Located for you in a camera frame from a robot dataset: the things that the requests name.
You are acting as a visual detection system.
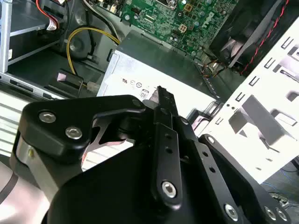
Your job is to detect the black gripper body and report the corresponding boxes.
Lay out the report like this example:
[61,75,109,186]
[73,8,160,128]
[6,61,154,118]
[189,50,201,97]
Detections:
[46,114,264,224]

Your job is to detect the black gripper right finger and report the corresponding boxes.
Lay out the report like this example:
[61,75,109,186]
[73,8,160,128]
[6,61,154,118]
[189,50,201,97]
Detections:
[166,90,292,224]

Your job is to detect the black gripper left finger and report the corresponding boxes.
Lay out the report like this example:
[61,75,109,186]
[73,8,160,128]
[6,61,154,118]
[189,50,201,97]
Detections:
[17,86,185,210]

